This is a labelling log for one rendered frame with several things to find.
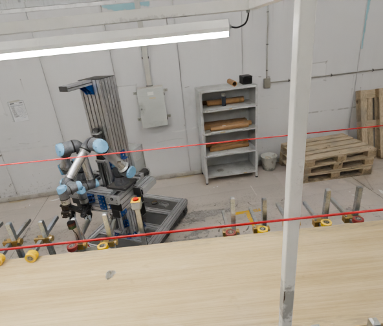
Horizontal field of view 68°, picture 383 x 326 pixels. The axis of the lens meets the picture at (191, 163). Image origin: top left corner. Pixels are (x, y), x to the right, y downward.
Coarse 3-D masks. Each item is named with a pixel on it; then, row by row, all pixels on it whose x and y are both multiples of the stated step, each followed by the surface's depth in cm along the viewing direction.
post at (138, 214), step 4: (136, 212) 221; (140, 212) 223; (140, 216) 222; (140, 220) 224; (140, 224) 226; (140, 228) 227; (144, 228) 229; (140, 232) 229; (144, 232) 231; (140, 236) 230; (144, 236) 230; (144, 240) 232; (144, 244) 234
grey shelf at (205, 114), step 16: (208, 96) 466; (256, 96) 432; (208, 112) 431; (224, 112) 480; (240, 112) 484; (256, 112) 442; (240, 128) 453; (256, 128) 452; (256, 144) 469; (208, 160) 512; (224, 160) 516; (240, 160) 520; (256, 160) 476; (208, 176) 479; (256, 176) 487
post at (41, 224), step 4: (40, 220) 222; (40, 224) 221; (44, 224) 224; (40, 228) 223; (44, 228) 223; (44, 232) 224; (48, 232) 228; (44, 236) 226; (48, 236) 228; (48, 248) 231; (52, 248) 233; (52, 252) 233
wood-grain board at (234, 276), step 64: (64, 256) 215; (128, 256) 208; (192, 256) 202; (256, 256) 196; (320, 256) 191; (0, 320) 169; (64, 320) 165; (128, 320) 161; (192, 320) 157; (256, 320) 154; (320, 320) 150
